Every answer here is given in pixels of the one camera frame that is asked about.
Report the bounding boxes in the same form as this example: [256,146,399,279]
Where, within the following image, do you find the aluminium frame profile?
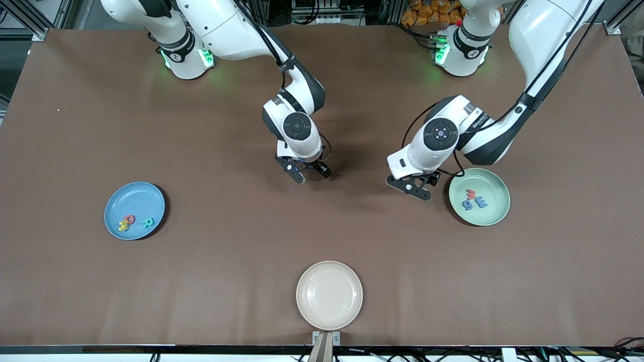
[602,0,644,36]
[8,0,68,42]

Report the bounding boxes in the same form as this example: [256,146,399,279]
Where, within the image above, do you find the orange snack bags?
[401,0,466,27]

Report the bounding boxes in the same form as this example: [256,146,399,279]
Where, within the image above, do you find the beige pink plate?
[296,260,363,331]

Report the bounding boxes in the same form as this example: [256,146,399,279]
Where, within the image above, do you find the green plate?
[448,167,511,227]

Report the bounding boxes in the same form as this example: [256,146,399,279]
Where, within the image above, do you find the white power strip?
[221,0,255,28]

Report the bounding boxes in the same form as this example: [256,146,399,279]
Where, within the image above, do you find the blue plate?
[104,182,166,241]

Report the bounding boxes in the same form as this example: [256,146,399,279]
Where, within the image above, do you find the grey electronics box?
[291,0,366,26]

